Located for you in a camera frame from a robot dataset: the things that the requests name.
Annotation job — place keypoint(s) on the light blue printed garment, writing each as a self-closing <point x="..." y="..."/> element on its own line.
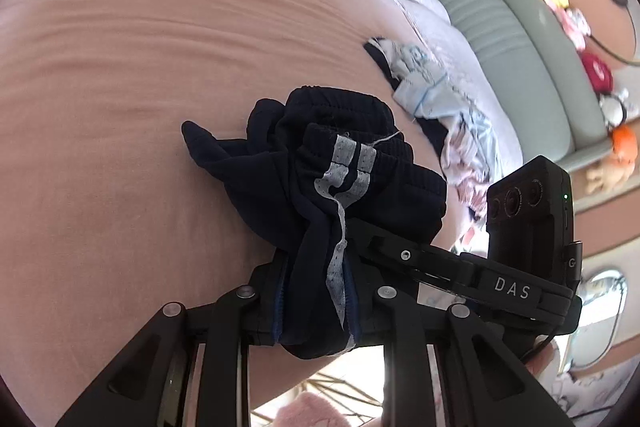
<point x="422" y="87"/>

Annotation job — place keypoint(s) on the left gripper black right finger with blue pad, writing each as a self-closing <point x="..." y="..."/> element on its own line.
<point x="444" y="365"/>

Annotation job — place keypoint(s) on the pale pink pillow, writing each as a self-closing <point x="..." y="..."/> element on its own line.
<point x="432" y="23"/>

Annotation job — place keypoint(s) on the pink bed sheet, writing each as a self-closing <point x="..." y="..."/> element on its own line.
<point x="104" y="215"/>

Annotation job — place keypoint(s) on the grey green padded headboard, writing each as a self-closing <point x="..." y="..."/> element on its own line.
<point x="537" y="76"/>

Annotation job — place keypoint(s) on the pink printed pyjama garment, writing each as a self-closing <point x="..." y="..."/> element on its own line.
<point x="470" y="186"/>

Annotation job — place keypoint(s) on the navy shorts with white stripes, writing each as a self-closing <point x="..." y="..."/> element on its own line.
<point x="306" y="167"/>

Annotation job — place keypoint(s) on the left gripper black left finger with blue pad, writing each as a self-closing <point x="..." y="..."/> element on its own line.
<point x="179" y="353"/>

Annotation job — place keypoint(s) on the red plush toy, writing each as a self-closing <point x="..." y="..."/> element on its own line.
<point x="598" y="73"/>

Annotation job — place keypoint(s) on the black camera box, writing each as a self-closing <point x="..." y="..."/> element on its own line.
<point x="530" y="222"/>

